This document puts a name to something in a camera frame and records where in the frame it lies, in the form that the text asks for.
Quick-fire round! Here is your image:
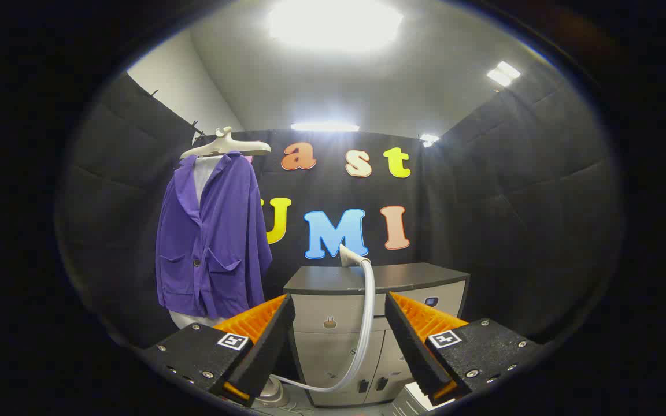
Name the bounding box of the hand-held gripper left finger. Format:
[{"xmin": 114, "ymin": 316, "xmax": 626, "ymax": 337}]
[{"xmin": 139, "ymin": 293, "xmax": 297, "ymax": 407}]

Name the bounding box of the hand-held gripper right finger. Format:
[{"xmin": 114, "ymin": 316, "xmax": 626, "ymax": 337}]
[{"xmin": 384, "ymin": 291, "xmax": 543, "ymax": 406}]

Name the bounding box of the purple jacket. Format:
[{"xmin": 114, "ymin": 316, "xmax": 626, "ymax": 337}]
[{"xmin": 156, "ymin": 151, "xmax": 273, "ymax": 320}]

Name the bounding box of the white shirt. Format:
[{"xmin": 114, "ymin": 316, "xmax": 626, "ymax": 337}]
[{"xmin": 168, "ymin": 155, "xmax": 228, "ymax": 330}]

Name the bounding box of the white clothes hanger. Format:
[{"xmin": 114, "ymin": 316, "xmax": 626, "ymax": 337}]
[{"xmin": 180, "ymin": 126, "xmax": 272, "ymax": 160}]

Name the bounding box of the grey cabinet with black top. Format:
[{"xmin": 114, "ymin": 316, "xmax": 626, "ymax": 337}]
[{"xmin": 283, "ymin": 263, "xmax": 471, "ymax": 408}]

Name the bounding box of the long ceiling light strip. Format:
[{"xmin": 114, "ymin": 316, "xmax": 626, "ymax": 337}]
[{"xmin": 290, "ymin": 121, "xmax": 361, "ymax": 132}]

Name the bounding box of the large ceiling light panel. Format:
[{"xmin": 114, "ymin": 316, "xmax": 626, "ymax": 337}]
[{"xmin": 267, "ymin": 0, "xmax": 404, "ymax": 54}]

